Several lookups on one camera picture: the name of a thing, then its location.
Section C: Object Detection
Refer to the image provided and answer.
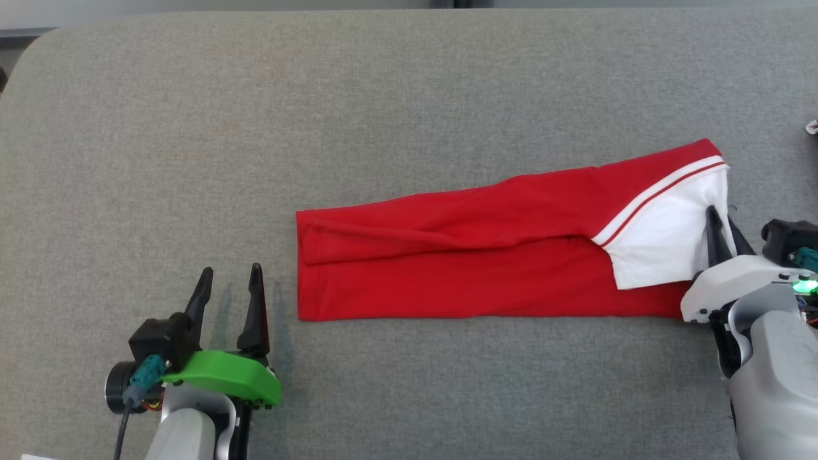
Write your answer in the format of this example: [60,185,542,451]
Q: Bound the left teal plug black cable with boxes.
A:
[114,356,169,460]

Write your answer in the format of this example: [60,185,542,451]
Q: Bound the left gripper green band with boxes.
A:
[160,263,282,410]

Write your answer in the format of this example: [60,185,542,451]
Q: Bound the red basketball jersey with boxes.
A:
[295,139,731,321]

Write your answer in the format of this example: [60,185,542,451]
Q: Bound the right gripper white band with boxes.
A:
[680,206,818,324]

